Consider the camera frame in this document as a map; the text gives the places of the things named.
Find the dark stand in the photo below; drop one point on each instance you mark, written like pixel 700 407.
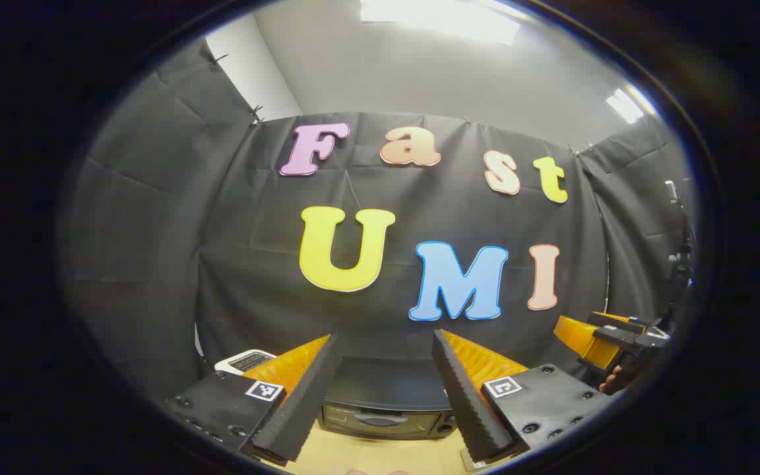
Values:
pixel 680 264

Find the white toaster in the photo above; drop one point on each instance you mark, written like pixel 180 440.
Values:
pixel 245 361

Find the black electric oven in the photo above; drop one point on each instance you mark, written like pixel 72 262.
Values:
pixel 386 396

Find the ceiling light panel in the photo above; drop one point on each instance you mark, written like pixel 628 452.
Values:
pixel 439 20
pixel 625 105

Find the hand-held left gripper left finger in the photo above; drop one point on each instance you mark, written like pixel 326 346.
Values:
pixel 294 409

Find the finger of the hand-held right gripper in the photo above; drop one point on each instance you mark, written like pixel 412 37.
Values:
pixel 578 336

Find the black backdrop cloth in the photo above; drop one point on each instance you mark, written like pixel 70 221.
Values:
pixel 254 264

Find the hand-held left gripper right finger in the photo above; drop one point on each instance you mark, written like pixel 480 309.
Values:
pixel 469 402

